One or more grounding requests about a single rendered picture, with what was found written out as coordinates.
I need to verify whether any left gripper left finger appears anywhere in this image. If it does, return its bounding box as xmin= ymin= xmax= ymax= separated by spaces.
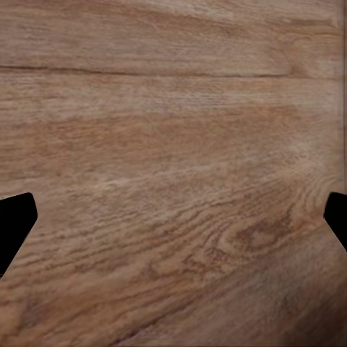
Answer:
xmin=0 ymin=192 xmax=38 ymax=280

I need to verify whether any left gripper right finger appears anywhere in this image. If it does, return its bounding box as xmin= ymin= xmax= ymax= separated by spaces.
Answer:
xmin=324 ymin=192 xmax=347 ymax=250

